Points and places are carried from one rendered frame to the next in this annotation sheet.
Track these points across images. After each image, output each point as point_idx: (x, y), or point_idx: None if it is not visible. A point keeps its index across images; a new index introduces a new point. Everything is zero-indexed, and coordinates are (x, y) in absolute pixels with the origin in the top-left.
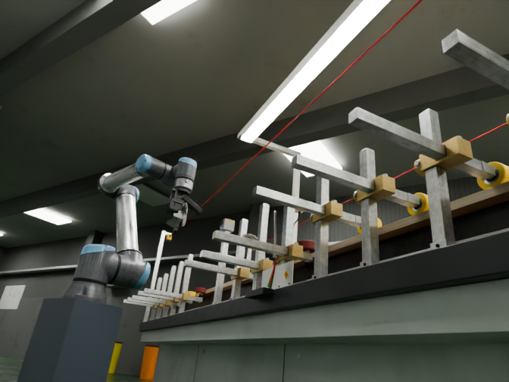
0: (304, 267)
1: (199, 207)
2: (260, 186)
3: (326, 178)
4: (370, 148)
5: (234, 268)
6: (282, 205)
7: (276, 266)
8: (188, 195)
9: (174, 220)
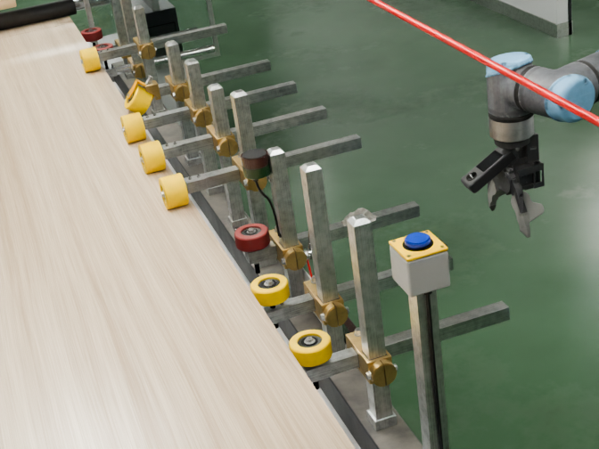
0: (259, 270)
1: (468, 173)
2: (352, 134)
3: (287, 127)
4: (211, 84)
5: (385, 349)
6: (318, 159)
7: (307, 273)
8: (496, 145)
9: (526, 205)
